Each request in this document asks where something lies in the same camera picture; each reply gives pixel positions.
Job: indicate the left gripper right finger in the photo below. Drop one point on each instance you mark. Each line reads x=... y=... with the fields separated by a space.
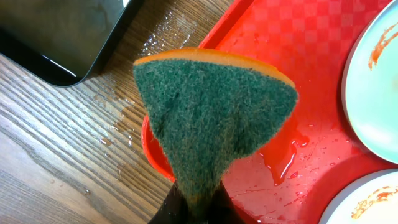
x=221 y=209

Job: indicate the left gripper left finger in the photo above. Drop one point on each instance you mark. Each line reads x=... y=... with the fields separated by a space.
x=174 y=209

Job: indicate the green and orange sponge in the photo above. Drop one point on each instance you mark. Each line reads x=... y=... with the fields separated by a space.
x=208 y=108

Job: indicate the white plate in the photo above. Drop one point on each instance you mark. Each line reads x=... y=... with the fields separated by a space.
x=369 y=200
x=369 y=85

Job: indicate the red plastic serving tray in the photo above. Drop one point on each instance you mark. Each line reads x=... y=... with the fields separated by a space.
x=317 y=154

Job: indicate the black tray with water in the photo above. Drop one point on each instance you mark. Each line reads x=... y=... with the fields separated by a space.
x=64 y=42

